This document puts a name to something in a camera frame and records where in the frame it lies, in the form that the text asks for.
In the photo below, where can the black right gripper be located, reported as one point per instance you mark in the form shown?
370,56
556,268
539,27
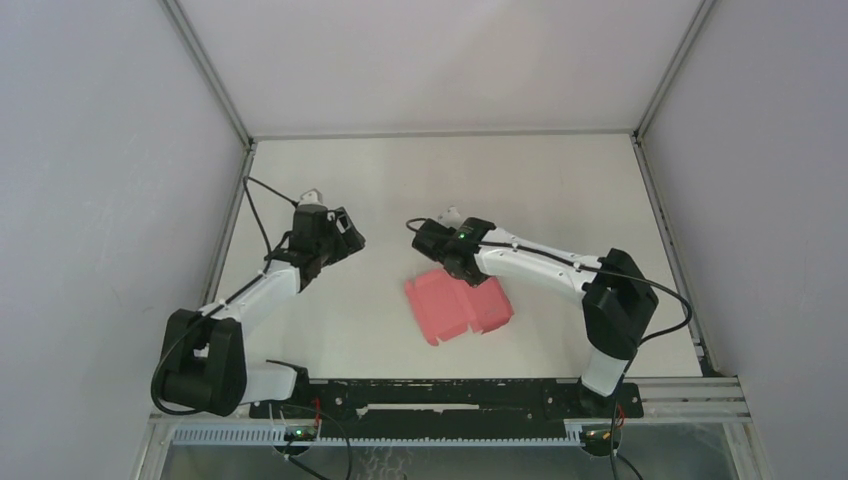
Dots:
475,280

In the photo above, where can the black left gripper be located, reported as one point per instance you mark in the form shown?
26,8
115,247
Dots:
349,242

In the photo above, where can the pink cardboard box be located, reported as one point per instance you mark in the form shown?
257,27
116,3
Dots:
445,308

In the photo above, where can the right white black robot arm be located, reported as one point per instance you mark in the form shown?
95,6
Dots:
616,300

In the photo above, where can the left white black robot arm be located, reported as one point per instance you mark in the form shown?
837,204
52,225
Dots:
203,366

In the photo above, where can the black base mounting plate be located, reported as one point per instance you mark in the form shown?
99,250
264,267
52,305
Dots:
409,425

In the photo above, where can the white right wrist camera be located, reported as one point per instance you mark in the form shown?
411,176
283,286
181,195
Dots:
450,218

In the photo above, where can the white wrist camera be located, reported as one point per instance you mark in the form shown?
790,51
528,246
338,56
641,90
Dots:
450,218
311,197

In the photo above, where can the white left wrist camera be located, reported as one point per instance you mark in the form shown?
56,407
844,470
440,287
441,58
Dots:
311,197

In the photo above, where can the white slotted cable duct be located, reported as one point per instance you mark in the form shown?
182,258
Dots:
258,435

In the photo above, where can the aluminium front frame rail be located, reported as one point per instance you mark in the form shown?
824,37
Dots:
640,400

